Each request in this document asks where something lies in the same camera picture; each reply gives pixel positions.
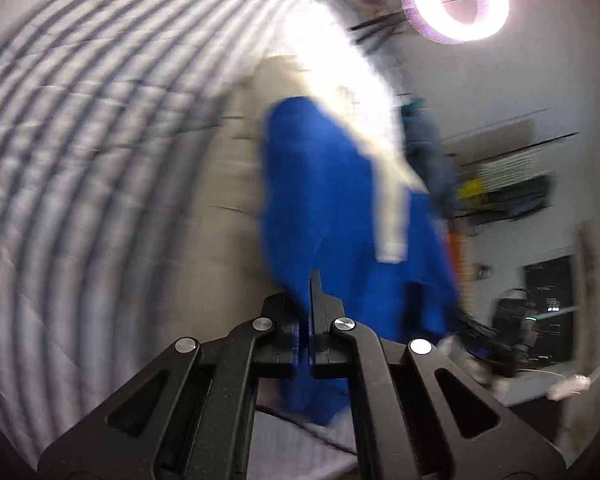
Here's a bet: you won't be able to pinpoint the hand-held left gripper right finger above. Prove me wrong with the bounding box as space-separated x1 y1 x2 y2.
310 269 566 480

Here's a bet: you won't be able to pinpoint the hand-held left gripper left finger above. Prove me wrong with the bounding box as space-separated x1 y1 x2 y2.
37 292 311 480

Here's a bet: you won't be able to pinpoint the beige and blue jacket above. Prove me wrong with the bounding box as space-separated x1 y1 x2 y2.
205 20 463 426

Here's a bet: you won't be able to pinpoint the dark hanging clothes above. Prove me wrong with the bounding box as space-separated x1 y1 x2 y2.
485 172 553 216

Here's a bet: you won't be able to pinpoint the black clothes rack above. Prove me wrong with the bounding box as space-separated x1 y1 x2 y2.
445 105 581 221

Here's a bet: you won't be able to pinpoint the black panel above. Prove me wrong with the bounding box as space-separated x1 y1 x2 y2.
522 255 576 363

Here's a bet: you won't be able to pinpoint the white power strip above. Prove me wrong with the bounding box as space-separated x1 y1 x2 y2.
547 374 592 402

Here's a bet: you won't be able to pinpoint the yellow crate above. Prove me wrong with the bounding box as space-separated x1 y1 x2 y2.
456 179 482 202

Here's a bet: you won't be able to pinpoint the striped hanging towel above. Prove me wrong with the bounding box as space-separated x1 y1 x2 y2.
475 152 536 188

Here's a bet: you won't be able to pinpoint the dark blue jeans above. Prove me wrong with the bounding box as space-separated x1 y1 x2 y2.
402 97 458 218

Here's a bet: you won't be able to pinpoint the blue striped bed sheet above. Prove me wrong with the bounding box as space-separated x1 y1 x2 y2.
0 0 301 461

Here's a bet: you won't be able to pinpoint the black tripod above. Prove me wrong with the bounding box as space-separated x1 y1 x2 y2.
347 7 416 48

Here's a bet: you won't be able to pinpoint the ring light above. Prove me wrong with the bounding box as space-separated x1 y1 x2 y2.
401 0 511 45

